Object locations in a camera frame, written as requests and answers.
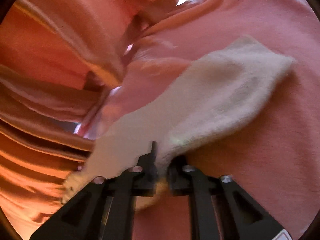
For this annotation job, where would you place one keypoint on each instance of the white fuzzy sock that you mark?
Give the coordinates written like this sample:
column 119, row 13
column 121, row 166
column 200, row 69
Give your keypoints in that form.
column 215, row 96

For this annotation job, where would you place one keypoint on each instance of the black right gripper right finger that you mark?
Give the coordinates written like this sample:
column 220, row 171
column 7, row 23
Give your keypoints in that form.
column 219, row 207

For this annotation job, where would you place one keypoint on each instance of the pink fleece blanket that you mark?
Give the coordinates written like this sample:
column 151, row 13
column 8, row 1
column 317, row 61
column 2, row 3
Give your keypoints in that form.
column 275, row 157

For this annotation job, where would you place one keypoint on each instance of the orange satin curtain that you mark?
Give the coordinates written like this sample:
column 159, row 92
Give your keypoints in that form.
column 59, row 60

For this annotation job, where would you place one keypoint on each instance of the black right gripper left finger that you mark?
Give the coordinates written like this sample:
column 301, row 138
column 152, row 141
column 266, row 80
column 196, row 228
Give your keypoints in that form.
column 104, row 208

